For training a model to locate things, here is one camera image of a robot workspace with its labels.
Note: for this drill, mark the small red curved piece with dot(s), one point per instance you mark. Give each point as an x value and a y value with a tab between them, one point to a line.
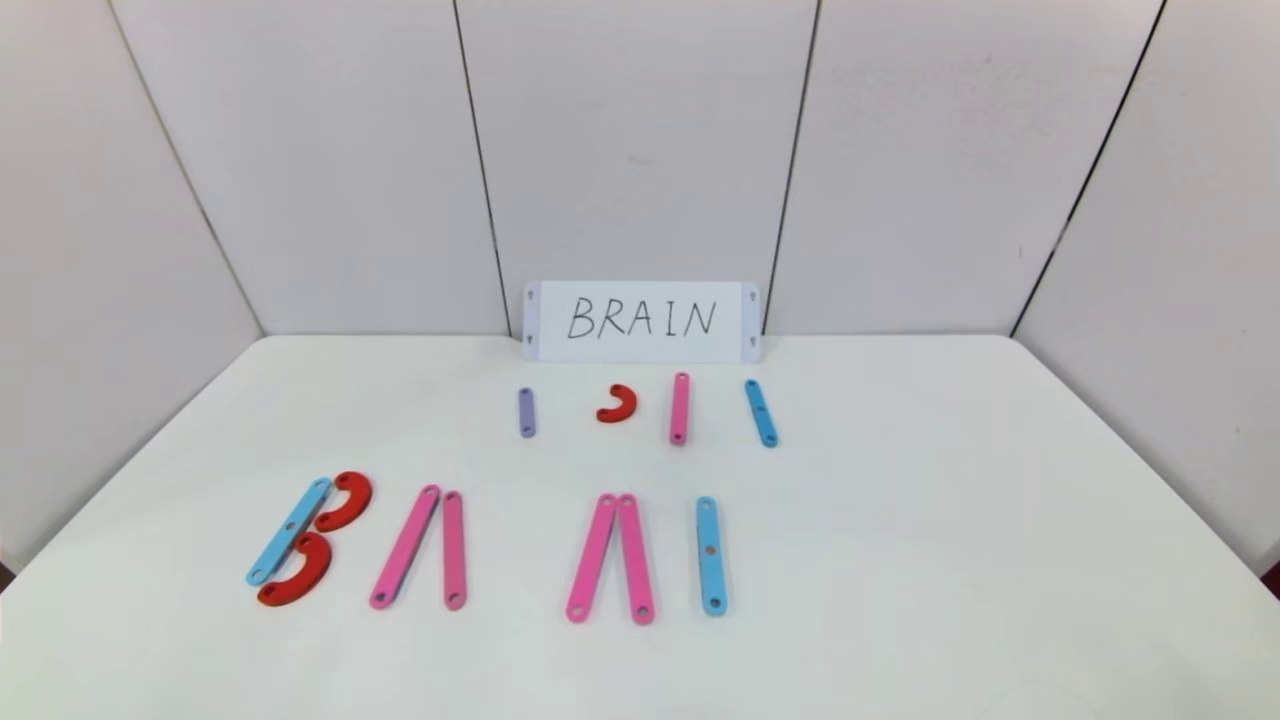
630	402

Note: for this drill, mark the pink bar with holes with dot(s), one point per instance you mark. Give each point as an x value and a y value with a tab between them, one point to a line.
635	558
405	547
592	557
680	408
454	550

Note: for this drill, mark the white BRAIN sign card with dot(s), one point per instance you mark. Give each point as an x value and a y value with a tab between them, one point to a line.
640	320

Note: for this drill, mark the short purple flat bar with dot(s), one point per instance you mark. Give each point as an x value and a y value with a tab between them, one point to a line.
526	412

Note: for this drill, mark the blue flat bar with holes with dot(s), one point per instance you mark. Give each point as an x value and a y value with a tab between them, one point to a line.
761	412
288	530
711	555

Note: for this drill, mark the large red curved piece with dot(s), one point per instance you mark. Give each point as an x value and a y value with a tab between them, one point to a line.
355	490
315	565

